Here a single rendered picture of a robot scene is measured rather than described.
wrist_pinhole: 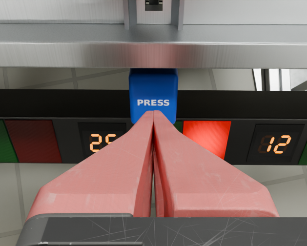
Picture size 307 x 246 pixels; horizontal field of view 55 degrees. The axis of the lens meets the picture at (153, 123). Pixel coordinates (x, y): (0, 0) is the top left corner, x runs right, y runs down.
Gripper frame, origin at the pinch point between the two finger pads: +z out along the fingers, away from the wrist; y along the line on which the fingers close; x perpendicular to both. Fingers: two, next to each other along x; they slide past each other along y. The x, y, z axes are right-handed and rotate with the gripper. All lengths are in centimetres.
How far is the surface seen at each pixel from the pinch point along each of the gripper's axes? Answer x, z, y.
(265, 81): 18.7, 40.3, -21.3
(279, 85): 18.9, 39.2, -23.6
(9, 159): 6.2, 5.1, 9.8
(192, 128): 3.4, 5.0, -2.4
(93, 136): 4.1, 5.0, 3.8
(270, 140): 4.3, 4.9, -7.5
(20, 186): 56, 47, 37
